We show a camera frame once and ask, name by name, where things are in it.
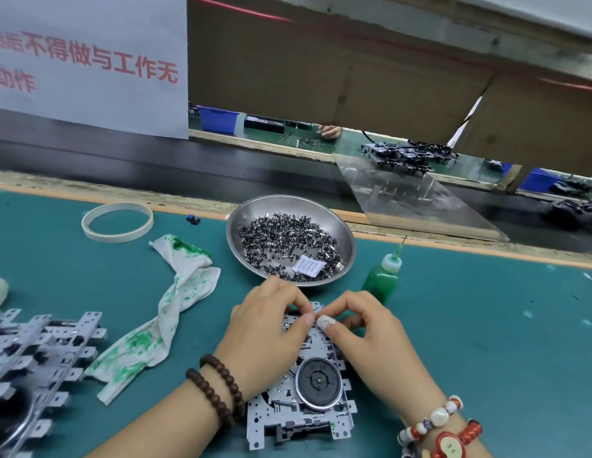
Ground person's left hand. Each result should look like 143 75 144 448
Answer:
215 276 316 401

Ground person's right hand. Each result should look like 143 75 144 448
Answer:
315 289 448 426

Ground green glue squeeze bottle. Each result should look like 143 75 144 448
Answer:
361 235 409 306

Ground pile of small metal parts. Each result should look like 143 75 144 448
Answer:
239 213 345 281

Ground round metal bowl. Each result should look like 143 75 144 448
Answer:
225 194 357 287

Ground finished mechanisms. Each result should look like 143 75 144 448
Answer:
361 140 459 176

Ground black conveyor belt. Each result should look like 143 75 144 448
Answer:
0 108 592 254

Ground white green-stained cloth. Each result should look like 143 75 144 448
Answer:
84 233 222 406

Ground clear plastic sheet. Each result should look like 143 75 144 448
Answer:
334 152 512 242

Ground black flat box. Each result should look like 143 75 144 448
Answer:
245 115 288 134

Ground blue plastic bin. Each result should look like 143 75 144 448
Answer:
520 167 569 195
199 106 246 136

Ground brown cardboard panel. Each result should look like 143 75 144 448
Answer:
186 0 592 177

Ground white paper sign red text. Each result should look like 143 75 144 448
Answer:
0 0 189 141

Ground brown bead bracelet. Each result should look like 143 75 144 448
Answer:
186 354 248 427

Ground red white bead bracelet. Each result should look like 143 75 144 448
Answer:
398 394 485 458

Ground white tape ring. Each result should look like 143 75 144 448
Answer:
81 202 155 244

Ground red cord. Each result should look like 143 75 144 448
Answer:
189 0 592 94

